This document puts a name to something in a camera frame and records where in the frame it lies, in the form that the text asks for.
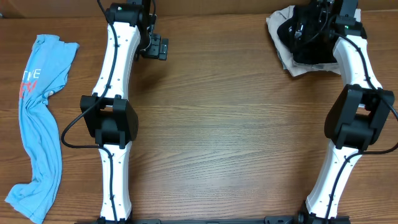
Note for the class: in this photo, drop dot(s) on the black t-shirt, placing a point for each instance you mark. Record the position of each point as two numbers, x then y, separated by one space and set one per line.
322 56

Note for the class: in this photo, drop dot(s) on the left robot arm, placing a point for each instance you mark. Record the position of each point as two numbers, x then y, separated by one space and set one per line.
107 112

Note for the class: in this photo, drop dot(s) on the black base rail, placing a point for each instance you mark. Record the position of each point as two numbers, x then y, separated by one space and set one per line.
266 220

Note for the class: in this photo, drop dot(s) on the light blue cloth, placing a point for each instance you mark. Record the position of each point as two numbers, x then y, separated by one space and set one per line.
45 74

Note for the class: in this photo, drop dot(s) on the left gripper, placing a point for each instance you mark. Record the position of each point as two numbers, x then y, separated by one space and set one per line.
155 50

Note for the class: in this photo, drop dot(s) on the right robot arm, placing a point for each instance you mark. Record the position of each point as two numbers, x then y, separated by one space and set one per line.
354 122

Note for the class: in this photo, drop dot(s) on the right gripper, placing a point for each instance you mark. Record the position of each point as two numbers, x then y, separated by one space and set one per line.
310 28

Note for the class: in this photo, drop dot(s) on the folded beige garment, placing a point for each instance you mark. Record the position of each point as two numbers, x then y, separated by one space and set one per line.
345 24

